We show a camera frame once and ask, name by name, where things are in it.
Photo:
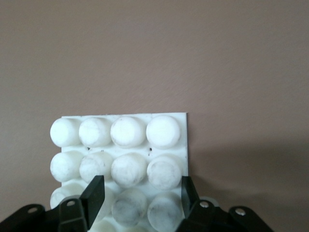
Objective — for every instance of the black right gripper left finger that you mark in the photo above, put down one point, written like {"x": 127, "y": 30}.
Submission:
{"x": 94, "y": 198}

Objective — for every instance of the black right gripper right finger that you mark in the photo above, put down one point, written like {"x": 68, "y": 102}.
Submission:
{"x": 190, "y": 200}

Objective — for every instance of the white studded base plate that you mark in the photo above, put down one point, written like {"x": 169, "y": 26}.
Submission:
{"x": 128, "y": 133}

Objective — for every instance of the brown table cover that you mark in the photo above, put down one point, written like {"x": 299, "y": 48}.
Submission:
{"x": 154, "y": 60}

